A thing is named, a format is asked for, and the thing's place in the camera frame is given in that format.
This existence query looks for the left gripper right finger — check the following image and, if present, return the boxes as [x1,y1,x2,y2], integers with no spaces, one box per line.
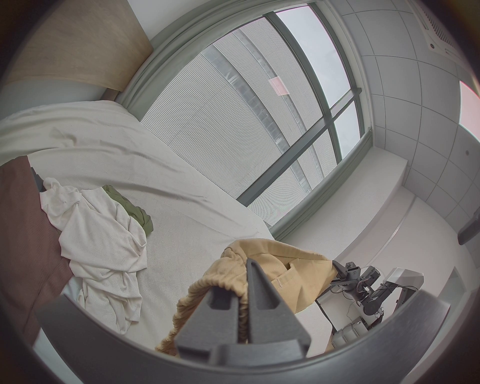
[245,259,312,351]

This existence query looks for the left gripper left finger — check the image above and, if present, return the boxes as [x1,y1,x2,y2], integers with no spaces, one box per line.
[176,287,240,362]

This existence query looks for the tan shorts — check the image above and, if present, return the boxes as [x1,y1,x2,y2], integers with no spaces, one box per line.
[155,238,334,355]

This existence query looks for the bed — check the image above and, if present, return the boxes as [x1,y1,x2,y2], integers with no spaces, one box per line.
[0,0,278,361]

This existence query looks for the green garment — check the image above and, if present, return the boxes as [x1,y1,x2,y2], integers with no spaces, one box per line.
[102,184,154,238]

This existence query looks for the cream garment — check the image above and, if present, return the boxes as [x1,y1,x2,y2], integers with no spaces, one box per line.
[39,178,148,334]

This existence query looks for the brown garment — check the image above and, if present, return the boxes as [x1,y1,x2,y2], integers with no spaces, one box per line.
[0,155,76,346]

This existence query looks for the window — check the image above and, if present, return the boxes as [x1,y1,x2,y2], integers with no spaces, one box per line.
[140,2,366,226]

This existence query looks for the ceiling light panel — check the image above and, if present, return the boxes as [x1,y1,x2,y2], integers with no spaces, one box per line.
[459,80,480,140]

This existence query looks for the white ceiling air vent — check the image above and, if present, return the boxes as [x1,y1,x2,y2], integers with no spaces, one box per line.
[412,0,467,57]

